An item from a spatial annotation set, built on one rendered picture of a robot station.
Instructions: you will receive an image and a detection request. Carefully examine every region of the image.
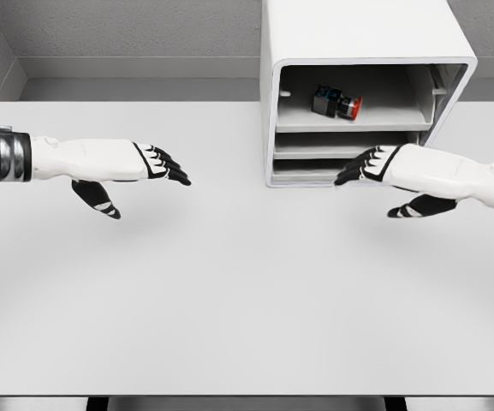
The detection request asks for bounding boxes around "white tabletop storage cabinet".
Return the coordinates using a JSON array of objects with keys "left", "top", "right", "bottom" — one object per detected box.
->
[{"left": 259, "top": 0, "right": 479, "bottom": 190}]

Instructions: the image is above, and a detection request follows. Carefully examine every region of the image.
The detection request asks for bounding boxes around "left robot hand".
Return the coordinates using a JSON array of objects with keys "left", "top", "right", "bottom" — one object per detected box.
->
[{"left": 60, "top": 140, "right": 193, "bottom": 221}]

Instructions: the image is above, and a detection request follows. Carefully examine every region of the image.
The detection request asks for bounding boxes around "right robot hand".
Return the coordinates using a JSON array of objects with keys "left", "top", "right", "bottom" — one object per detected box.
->
[{"left": 334, "top": 142, "right": 470, "bottom": 219}]

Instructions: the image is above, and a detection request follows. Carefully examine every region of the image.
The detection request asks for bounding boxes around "black red load switch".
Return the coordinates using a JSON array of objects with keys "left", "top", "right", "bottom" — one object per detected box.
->
[{"left": 311, "top": 83, "right": 364, "bottom": 122}]

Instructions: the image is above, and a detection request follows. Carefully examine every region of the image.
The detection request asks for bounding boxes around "white cabinet drawer tray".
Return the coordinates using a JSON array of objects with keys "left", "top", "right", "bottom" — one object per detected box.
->
[
  {"left": 273, "top": 130, "right": 421, "bottom": 161},
  {"left": 275, "top": 66, "right": 449, "bottom": 132},
  {"left": 271, "top": 158, "right": 361, "bottom": 188}
]

